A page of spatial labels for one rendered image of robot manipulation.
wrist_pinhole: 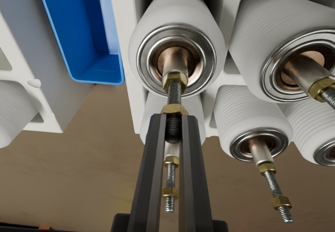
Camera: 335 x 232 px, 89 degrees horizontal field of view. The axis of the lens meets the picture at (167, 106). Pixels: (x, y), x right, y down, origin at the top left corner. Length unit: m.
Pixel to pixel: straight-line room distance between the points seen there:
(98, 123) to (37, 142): 0.32
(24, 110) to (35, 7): 0.17
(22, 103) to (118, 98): 0.25
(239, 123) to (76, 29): 0.34
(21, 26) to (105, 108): 0.33
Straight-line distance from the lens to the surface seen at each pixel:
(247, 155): 0.29
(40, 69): 0.36
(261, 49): 0.18
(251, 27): 0.21
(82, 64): 0.42
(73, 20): 0.40
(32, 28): 0.35
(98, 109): 0.60
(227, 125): 0.25
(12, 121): 0.37
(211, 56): 0.16
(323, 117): 0.31
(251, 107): 0.26
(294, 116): 0.33
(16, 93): 0.38
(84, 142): 0.77
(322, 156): 0.33
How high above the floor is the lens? 0.40
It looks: 49 degrees down
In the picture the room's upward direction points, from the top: 175 degrees counter-clockwise
